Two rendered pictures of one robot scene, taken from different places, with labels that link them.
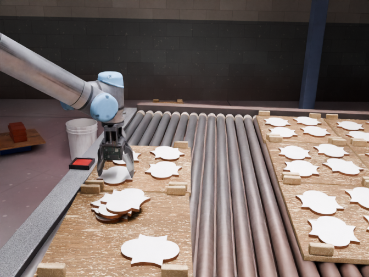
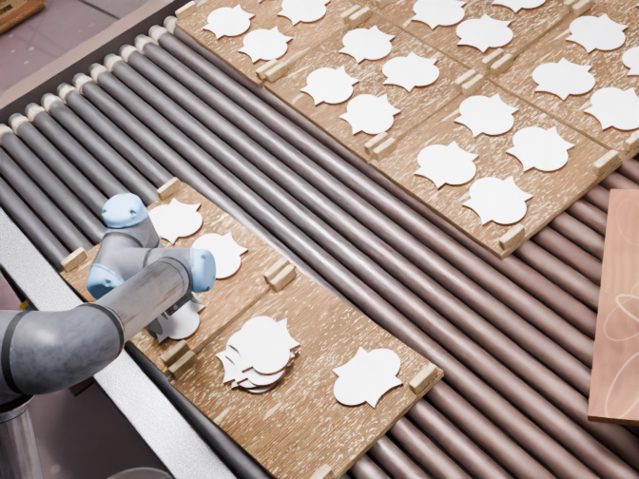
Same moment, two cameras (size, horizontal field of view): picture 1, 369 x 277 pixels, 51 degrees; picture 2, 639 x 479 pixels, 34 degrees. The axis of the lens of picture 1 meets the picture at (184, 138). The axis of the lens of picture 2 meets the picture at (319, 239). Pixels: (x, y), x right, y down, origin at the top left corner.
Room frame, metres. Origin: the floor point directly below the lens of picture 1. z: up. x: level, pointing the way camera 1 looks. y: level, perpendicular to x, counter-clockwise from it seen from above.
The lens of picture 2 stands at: (-0.20, 0.63, 2.54)
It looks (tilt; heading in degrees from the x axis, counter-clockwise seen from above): 47 degrees down; 331
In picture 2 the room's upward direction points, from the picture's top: 18 degrees counter-clockwise
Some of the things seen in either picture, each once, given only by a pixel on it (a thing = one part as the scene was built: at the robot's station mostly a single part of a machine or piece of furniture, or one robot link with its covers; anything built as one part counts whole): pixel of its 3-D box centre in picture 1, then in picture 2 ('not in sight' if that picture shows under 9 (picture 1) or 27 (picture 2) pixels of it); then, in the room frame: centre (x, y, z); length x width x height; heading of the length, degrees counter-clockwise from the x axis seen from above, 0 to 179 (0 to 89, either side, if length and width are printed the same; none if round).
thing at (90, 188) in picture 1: (90, 188); (183, 364); (1.09, 0.29, 0.95); 0.06 x 0.02 x 0.03; 91
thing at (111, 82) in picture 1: (110, 90); (129, 226); (1.18, 0.23, 1.24); 0.09 x 0.08 x 0.11; 126
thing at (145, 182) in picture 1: (143, 167); (175, 271); (1.32, 0.15, 0.93); 0.41 x 0.35 x 0.02; 0
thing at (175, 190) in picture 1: (175, 190); (282, 277); (1.10, 0.02, 0.95); 0.06 x 0.02 x 0.03; 91
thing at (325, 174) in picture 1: (317, 159); (368, 78); (1.41, -0.52, 0.94); 0.41 x 0.35 x 0.04; 175
